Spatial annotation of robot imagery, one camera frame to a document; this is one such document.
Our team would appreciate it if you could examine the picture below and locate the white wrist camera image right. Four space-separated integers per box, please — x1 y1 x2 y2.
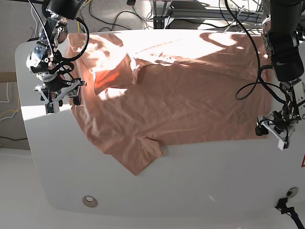
278 140 289 151

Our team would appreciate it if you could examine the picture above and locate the salmon pink T-shirt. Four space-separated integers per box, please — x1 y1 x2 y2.
71 32 271 175

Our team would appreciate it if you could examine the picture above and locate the black clamp with blue cable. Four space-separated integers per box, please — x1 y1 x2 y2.
275 198 304 229

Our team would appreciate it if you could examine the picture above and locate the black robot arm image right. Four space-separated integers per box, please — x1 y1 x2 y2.
250 0 305 150

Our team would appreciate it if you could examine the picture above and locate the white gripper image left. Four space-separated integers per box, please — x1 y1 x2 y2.
34 78 86 105

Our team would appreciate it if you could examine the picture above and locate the aluminium frame rail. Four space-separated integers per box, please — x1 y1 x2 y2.
149 0 263 29

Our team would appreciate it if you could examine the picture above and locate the red warning triangle sticker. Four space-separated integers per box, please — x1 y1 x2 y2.
301 154 305 167

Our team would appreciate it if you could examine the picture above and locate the white cable on floor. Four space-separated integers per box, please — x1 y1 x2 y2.
0 82 10 104

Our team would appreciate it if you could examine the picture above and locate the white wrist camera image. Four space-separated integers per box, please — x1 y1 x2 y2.
278 140 289 151
45 100 63 114

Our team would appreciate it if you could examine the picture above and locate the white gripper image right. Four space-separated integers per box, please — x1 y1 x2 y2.
255 111 296 142

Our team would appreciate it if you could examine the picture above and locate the round metal table grommet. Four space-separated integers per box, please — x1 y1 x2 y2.
286 187 298 198

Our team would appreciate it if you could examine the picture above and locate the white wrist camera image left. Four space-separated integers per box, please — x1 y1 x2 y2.
45 100 63 114

